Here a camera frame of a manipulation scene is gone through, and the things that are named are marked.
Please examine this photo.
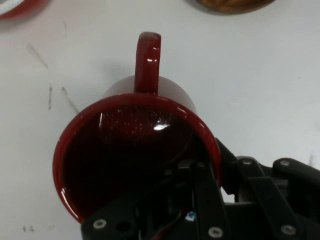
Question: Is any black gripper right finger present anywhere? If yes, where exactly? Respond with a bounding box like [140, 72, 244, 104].
[216, 137, 320, 240]

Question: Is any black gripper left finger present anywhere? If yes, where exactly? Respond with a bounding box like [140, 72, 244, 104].
[81, 159, 232, 240]

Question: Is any red ceramic mug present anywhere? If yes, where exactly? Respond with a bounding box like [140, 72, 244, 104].
[52, 31, 223, 225]

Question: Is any dark wooden mug tree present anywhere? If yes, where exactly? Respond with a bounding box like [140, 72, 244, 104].
[184, 0, 277, 16]

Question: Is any red and white enamel bowl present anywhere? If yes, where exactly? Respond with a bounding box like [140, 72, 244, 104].
[0, 0, 48, 20]

